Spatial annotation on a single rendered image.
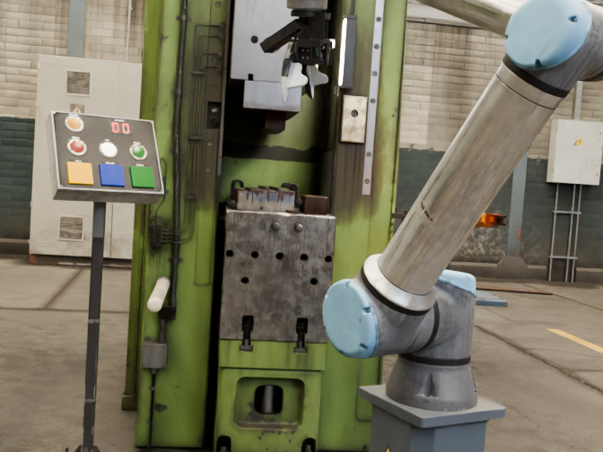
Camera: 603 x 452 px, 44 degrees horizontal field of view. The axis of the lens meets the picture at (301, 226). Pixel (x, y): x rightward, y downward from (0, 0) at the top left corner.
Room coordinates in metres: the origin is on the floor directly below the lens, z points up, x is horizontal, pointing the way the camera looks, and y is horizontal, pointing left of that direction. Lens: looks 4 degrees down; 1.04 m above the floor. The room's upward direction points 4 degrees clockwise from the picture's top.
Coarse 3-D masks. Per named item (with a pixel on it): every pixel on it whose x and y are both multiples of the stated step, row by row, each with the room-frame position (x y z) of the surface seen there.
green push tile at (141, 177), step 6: (132, 168) 2.42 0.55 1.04; (138, 168) 2.43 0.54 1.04; (144, 168) 2.45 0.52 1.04; (150, 168) 2.46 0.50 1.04; (132, 174) 2.41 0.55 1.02; (138, 174) 2.42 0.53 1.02; (144, 174) 2.43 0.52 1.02; (150, 174) 2.44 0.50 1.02; (132, 180) 2.40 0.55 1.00; (138, 180) 2.41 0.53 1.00; (144, 180) 2.42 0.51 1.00; (150, 180) 2.43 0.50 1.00; (132, 186) 2.40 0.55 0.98; (138, 186) 2.40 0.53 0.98; (144, 186) 2.41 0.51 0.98; (150, 186) 2.42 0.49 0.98
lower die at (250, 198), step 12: (240, 192) 2.63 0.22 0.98; (252, 192) 2.63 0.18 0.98; (264, 192) 2.64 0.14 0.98; (276, 192) 2.64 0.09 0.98; (288, 192) 2.65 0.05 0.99; (240, 204) 2.63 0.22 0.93; (252, 204) 2.63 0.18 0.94; (264, 204) 2.64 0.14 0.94; (276, 204) 2.64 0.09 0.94; (288, 204) 2.65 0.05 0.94
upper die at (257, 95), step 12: (252, 84) 2.63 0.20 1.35; (264, 84) 2.63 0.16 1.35; (276, 84) 2.64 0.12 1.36; (240, 96) 2.91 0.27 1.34; (252, 96) 2.63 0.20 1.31; (264, 96) 2.64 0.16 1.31; (276, 96) 2.64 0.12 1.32; (288, 96) 2.65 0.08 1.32; (300, 96) 2.65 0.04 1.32; (240, 108) 2.83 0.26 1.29; (252, 108) 2.63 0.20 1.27; (264, 108) 2.64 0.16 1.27; (276, 108) 2.64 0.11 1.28; (288, 108) 2.65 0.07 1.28; (300, 108) 2.65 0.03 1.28
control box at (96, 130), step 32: (64, 128) 2.37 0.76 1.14; (96, 128) 2.43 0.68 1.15; (128, 128) 2.49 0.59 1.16; (64, 160) 2.32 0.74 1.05; (96, 160) 2.38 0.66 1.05; (128, 160) 2.44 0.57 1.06; (64, 192) 2.29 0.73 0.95; (96, 192) 2.34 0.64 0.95; (128, 192) 2.38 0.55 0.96; (160, 192) 2.44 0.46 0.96
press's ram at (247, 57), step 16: (240, 0) 2.62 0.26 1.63; (256, 0) 2.63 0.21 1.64; (272, 0) 2.64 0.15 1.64; (240, 16) 2.62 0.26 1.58; (256, 16) 2.63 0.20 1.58; (272, 16) 2.64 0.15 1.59; (288, 16) 2.64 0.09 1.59; (240, 32) 2.62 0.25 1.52; (256, 32) 2.63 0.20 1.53; (272, 32) 2.64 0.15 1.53; (240, 48) 2.62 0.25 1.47; (256, 48) 2.63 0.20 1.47; (240, 64) 2.62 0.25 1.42; (256, 64) 2.63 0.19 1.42; (272, 64) 2.64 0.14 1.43; (240, 80) 2.64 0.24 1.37; (256, 80) 2.63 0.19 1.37; (272, 80) 2.64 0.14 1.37
